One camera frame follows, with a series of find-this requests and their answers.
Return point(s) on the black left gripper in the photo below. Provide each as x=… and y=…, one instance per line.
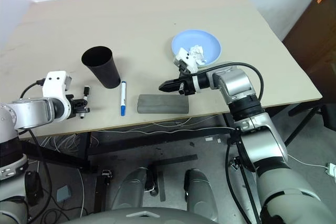
x=74, y=107

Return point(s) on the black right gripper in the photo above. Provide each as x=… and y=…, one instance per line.
x=187, y=85

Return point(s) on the grey glasses case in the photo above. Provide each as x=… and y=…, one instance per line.
x=162, y=103

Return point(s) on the white tissue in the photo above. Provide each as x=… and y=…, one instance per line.
x=198, y=52

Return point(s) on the blue plate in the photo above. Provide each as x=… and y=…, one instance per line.
x=202, y=39

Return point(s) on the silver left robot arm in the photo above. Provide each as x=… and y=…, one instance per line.
x=29, y=111

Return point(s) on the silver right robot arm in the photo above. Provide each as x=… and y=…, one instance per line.
x=236, y=82

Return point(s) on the black plastic cup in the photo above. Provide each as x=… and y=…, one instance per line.
x=105, y=74

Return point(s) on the white marker with blue cap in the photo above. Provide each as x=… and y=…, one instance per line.
x=123, y=95

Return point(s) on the wide flat black strip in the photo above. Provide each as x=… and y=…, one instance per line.
x=176, y=160

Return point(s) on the small grey box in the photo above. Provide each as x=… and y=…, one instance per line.
x=63, y=193

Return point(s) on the black stand base bar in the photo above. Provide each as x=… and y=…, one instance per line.
x=102, y=195
x=248, y=182

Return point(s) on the black oblong device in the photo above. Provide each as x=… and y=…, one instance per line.
x=34, y=187

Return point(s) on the grey left robot leg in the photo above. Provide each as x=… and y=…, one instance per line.
x=128, y=190

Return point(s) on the grey robot leg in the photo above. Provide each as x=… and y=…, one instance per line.
x=128, y=190
x=200, y=195

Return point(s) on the narrow flat black strip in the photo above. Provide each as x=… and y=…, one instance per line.
x=162, y=187

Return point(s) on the grey right robot leg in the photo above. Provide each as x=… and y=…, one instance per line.
x=200, y=195

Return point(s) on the grey robot torso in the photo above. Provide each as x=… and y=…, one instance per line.
x=136, y=216

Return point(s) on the dark brown cabinet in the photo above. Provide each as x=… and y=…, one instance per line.
x=315, y=37

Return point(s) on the white power adapter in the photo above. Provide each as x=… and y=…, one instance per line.
x=331, y=169

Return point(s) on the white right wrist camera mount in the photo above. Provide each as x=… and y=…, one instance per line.
x=185, y=53

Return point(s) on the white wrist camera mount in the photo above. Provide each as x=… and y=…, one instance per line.
x=185, y=53
x=55, y=85

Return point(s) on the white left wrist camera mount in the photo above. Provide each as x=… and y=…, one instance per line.
x=55, y=85

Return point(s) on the black table frame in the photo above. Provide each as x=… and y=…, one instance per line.
x=157, y=136

